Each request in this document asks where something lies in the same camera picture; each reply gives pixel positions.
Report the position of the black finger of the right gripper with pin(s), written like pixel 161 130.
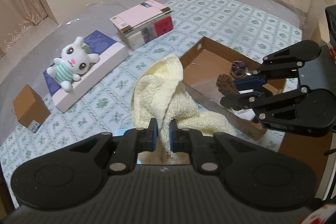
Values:
pixel 256 100
pixel 283 64

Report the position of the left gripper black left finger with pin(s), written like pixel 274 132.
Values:
pixel 130 144

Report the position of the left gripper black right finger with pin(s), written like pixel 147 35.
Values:
pixel 197 146

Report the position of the brown knitted scrunchie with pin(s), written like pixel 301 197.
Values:
pixel 226 85

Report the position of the purple velvet scrunchie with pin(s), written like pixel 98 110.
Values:
pixel 238 69

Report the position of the yellow terry towel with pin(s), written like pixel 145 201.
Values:
pixel 160 93

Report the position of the blue surgical face mask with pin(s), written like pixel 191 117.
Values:
pixel 120 132

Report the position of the open brown cardboard box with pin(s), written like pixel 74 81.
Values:
pixel 209 69

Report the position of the green floral tablecloth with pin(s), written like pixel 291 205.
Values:
pixel 107 105

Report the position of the white flat box blue top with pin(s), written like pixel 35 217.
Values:
pixel 111 52

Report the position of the white bunny plush toy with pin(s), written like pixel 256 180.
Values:
pixel 73 63

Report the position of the small brown cardboard box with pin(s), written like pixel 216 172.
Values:
pixel 30 109

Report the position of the stack of books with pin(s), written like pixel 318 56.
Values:
pixel 143 23

